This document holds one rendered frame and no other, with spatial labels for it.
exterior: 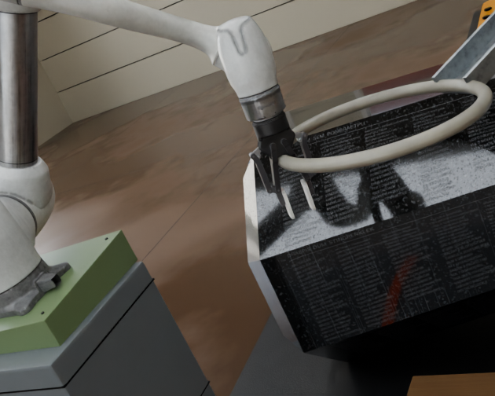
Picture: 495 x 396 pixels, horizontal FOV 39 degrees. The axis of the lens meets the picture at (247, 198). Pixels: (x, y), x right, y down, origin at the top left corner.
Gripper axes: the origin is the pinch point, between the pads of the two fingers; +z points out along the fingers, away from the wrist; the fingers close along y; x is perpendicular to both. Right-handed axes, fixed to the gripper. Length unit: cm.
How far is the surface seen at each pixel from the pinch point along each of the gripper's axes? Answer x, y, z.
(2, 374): -2, -74, 11
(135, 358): 7, -49, 24
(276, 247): 36.7, -5.0, 23.4
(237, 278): 163, -17, 82
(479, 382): 7, 30, 69
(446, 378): 14, 24, 69
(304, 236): 33.1, 2.9, 22.1
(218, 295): 156, -29, 83
